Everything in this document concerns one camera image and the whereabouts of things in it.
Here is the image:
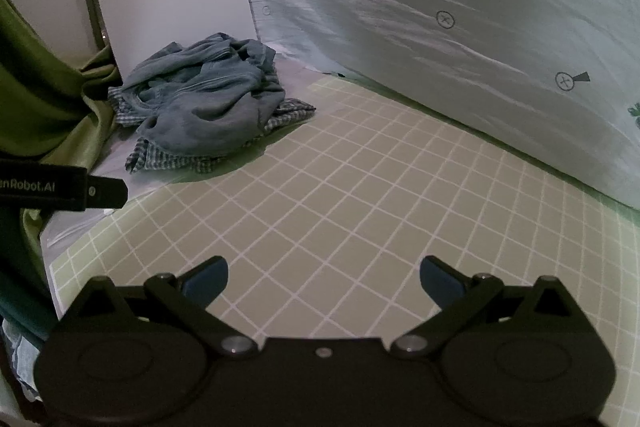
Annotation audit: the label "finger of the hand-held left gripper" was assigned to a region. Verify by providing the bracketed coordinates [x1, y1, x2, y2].
[87, 176, 129, 210]

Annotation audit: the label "carrot printed pale sheet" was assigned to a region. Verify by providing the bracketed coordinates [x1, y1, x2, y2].
[228, 0, 640, 208]

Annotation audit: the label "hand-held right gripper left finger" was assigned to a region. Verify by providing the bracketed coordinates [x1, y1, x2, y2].
[64, 255, 261, 361]

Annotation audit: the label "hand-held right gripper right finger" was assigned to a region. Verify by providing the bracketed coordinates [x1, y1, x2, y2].
[389, 255, 584, 360]

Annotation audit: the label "green curtain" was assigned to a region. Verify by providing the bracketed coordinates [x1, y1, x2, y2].
[0, 0, 126, 268]

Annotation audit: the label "blue checked shirt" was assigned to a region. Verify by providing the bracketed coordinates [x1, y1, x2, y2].
[107, 86, 317, 176]

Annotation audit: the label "blue denim jeans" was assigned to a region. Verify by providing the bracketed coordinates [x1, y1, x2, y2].
[120, 32, 287, 156]

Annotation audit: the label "pale blue cloth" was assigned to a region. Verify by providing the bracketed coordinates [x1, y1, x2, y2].
[0, 321, 37, 389]

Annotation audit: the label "green grid mat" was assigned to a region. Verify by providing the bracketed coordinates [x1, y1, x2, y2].
[50, 74, 640, 427]

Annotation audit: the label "dark teal cloth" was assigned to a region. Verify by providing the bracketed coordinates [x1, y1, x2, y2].
[0, 252, 59, 344]

